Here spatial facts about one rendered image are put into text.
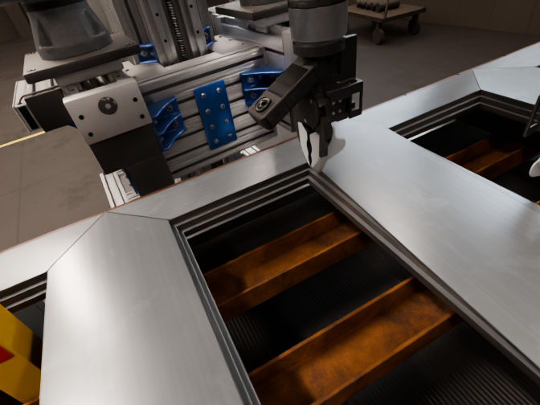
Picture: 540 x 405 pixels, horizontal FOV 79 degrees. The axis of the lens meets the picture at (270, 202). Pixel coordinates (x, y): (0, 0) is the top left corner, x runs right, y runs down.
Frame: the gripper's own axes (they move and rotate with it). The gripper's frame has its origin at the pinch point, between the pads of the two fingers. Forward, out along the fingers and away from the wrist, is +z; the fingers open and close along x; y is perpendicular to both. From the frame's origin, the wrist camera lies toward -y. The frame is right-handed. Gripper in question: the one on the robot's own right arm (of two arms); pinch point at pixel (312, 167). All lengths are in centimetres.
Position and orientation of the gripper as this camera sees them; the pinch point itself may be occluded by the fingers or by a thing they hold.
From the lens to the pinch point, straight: 56.9
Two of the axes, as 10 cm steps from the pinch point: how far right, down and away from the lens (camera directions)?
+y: 8.8, -3.9, 2.8
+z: 1.4, 7.6, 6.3
